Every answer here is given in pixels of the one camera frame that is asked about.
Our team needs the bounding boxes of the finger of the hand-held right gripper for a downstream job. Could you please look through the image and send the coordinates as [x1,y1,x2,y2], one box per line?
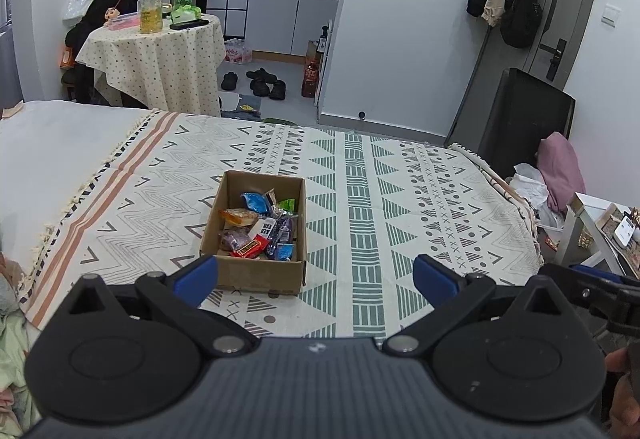
[570,264,640,292]
[539,263,623,315]

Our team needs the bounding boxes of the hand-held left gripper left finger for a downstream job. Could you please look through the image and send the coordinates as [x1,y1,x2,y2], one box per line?
[67,255,258,359]

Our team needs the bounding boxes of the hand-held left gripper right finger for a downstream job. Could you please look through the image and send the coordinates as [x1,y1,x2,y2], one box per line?
[382,254,576,355]

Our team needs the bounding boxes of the cardboard box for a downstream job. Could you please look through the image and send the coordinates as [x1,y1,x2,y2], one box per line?
[199,170,307,296]

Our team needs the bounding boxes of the translucent purple snack packet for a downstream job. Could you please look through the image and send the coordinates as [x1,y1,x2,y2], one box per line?
[220,228,251,252]

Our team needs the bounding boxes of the orange bread packet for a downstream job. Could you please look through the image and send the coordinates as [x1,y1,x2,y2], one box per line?
[220,208,258,229]

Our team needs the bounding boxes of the long purple bread packet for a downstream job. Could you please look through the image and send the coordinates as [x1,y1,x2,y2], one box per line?
[260,214,300,256]

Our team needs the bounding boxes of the person's right hand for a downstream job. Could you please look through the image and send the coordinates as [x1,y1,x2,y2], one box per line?
[605,348,640,439]

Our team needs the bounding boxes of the white side table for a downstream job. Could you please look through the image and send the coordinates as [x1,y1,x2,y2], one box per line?
[565,192,640,280]

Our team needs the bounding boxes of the patterned fringed blanket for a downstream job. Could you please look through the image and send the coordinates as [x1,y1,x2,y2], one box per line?
[17,109,546,340]

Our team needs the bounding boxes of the pink cloth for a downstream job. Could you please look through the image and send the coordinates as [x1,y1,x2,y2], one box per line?
[537,132,587,215]

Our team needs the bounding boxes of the white plastic bag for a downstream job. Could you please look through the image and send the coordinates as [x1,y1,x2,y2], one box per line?
[507,162,566,230]

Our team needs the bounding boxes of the grey bag yellow sticker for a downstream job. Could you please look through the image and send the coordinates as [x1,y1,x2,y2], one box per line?
[232,94,262,116]

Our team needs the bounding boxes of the white bedsheet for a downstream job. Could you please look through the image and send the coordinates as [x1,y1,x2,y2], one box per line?
[0,100,153,260]

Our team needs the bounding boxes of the light green quilt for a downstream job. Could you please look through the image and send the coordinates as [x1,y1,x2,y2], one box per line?
[0,309,42,435]

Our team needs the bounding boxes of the dotted cream tablecloth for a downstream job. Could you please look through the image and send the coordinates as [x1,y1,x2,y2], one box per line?
[75,13,227,117]

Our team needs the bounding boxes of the red liquid jug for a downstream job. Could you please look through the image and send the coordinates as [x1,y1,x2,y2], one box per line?
[301,60,321,98]

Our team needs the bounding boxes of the pack of water bottles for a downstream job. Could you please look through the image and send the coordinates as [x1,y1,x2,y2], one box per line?
[225,39,253,65]

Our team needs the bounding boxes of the pink plastic box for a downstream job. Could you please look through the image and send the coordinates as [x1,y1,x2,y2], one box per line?
[107,14,141,31]

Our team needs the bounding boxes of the green tissue pack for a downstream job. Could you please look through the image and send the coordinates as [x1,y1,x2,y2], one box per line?
[171,4,202,24]

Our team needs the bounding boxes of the black hanging bag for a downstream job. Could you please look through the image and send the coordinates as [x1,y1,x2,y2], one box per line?
[500,0,543,50]

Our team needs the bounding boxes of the dark clothes on chair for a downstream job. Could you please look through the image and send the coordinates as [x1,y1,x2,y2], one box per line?
[62,0,141,105]

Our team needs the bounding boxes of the white kitchen cabinet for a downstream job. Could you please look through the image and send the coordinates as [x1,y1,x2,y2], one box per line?
[247,0,341,57]

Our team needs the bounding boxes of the clear bottle yellow liquid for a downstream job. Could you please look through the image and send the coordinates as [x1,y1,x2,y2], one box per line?
[139,0,165,35]

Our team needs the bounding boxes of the black door lock handle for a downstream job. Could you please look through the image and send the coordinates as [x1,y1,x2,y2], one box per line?
[539,38,568,81]

